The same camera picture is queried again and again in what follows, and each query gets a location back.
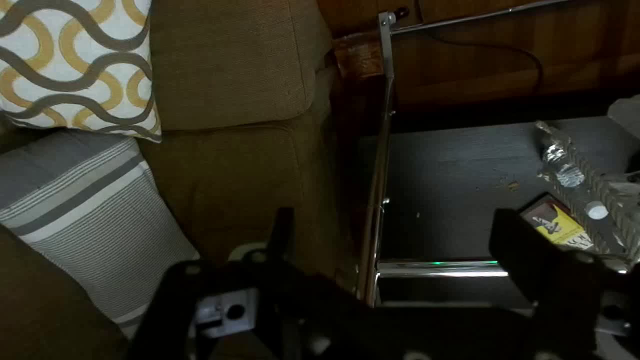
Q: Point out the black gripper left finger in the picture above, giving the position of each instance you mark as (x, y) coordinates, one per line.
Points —
(281, 240)

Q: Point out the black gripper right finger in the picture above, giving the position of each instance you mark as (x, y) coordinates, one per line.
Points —
(516, 253)

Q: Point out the black low table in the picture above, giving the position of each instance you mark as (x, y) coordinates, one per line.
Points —
(452, 187)

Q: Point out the clear plastic water bottle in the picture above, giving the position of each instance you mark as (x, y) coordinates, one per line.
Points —
(581, 181)

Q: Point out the grey metal pole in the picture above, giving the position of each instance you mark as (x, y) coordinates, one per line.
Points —
(381, 167)

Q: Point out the brown fabric sofa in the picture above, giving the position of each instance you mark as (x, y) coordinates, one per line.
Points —
(233, 80)

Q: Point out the grey striped pillow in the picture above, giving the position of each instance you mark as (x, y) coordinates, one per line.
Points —
(80, 213)

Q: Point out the white gold wave-pattern pillow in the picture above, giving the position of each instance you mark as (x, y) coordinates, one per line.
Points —
(80, 61)

